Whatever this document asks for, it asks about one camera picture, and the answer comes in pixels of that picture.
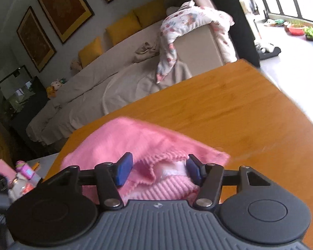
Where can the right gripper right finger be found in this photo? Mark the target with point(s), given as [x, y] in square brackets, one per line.
[208, 177]

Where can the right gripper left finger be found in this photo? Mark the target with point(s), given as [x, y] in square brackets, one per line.
[109, 178]

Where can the pink knit baby dress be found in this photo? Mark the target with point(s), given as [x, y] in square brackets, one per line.
[159, 156]

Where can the white side table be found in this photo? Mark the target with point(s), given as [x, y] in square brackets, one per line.
[45, 163]

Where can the yellow plush toy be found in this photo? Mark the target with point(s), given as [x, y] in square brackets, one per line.
[53, 88]

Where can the beige covered sofa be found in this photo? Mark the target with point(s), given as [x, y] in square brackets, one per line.
[114, 80]

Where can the glass fish tank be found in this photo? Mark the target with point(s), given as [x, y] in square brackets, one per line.
[21, 94]

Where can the yellow cushion left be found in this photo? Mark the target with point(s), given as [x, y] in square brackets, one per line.
[90, 52]

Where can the yellow cushion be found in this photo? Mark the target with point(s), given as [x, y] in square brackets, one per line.
[90, 52]
[123, 28]
[150, 13]

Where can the crumpled beige cloth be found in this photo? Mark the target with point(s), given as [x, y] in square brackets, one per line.
[146, 51]

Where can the yellow cushion middle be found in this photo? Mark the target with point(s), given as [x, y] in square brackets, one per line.
[123, 28]

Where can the left gold framed picture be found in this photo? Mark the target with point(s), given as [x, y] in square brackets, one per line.
[34, 40]

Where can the floral baby blanket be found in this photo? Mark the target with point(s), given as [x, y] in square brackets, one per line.
[186, 19]

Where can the yellow cushion right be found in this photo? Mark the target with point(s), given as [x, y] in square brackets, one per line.
[150, 13]

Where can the red plastic basin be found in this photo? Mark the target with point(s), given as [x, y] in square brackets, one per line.
[296, 29]

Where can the middle gold framed picture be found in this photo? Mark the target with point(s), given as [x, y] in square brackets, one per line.
[66, 16]

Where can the green plant in pot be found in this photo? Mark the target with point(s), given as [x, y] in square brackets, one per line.
[308, 31]

